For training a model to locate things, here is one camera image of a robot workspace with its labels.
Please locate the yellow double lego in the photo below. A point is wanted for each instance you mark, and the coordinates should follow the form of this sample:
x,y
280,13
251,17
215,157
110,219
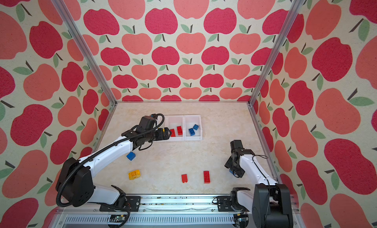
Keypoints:
x,y
134,174

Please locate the right aluminium frame post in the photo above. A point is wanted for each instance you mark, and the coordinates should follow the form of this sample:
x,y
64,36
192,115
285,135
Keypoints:
x,y
281,38

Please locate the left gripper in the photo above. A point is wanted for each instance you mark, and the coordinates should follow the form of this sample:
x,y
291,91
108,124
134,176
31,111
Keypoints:
x,y
161,136

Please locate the aluminium frame post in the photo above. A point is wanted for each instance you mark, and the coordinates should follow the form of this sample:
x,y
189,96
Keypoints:
x,y
281,38
64,13

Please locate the aluminium front rail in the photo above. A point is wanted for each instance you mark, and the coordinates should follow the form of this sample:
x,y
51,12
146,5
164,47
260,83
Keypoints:
x,y
155,211

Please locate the red small lego bottom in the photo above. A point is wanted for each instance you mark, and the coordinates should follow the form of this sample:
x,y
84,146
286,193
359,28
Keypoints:
x,y
184,178

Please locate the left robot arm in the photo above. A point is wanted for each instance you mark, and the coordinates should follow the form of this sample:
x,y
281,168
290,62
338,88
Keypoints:
x,y
75,186

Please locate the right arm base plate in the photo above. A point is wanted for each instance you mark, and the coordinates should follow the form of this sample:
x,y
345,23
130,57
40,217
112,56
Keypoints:
x,y
228,204

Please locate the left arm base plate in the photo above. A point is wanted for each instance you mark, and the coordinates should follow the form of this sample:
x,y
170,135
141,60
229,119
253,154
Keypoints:
x,y
129,203

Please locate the red long lego bottom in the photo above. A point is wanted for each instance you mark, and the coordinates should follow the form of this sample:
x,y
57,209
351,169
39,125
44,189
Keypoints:
x,y
206,175

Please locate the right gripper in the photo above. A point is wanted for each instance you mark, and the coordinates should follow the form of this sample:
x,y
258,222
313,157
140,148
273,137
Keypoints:
x,y
228,163

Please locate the white three-compartment bin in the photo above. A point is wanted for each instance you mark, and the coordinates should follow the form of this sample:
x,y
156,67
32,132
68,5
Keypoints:
x,y
186,122

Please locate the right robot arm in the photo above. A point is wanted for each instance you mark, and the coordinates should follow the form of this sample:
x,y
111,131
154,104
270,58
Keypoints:
x,y
270,202

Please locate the left aluminium frame post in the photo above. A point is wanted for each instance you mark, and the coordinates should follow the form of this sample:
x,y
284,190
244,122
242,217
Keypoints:
x,y
64,13

